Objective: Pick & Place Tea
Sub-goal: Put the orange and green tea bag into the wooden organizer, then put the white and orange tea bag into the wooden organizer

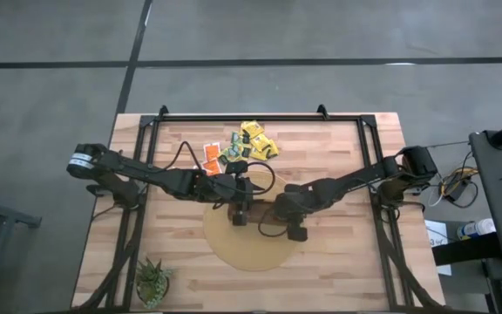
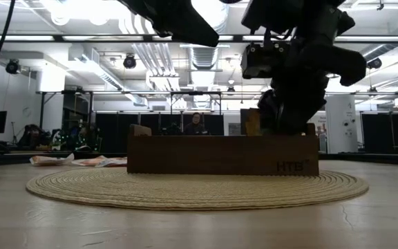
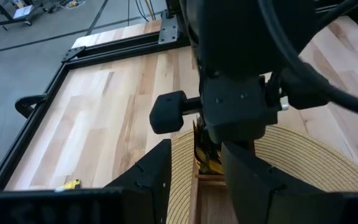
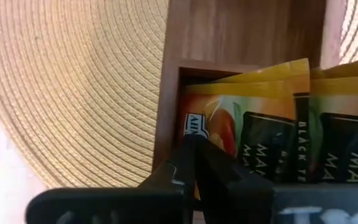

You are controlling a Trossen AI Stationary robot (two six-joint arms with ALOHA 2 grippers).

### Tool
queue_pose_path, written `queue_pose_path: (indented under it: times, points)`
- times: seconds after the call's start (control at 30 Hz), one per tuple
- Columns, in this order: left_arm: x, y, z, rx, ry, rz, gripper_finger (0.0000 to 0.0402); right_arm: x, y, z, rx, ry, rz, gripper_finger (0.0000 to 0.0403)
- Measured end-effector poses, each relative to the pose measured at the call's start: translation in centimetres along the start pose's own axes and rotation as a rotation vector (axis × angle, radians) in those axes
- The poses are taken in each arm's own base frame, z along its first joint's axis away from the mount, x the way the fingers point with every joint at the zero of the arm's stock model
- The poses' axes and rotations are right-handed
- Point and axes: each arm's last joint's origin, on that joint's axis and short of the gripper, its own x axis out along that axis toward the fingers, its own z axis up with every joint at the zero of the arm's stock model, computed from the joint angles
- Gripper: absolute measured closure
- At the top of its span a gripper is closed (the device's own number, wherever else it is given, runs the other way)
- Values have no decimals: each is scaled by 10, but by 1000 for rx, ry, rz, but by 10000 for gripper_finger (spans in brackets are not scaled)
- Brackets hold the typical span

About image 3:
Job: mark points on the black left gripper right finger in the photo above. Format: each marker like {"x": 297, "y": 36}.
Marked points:
{"x": 250, "y": 186}

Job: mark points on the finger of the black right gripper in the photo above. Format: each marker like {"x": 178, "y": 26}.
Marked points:
{"x": 222, "y": 133}
{"x": 250, "y": 133}

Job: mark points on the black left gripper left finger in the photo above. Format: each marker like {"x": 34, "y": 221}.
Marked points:
{"x": 148, "y": 193}

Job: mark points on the brown wooden tea box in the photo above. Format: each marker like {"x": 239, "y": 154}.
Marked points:
{"x": 210, "y": 205}

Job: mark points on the yellow tea packet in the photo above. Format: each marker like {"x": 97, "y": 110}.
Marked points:
{"x": 70, "y": 185}

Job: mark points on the round woven straw placemat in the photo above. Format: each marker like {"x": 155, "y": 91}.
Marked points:
{"x": 306, "y": 161}

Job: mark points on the black cart table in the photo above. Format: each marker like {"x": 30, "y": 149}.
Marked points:
{"x": 11, "y": 21}

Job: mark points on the white paper sheet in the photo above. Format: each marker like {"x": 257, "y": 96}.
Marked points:
{"x": 22, "y": 12}

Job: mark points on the black aluminium rig frame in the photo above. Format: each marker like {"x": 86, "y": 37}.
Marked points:
{"x": 120, "y": 51}

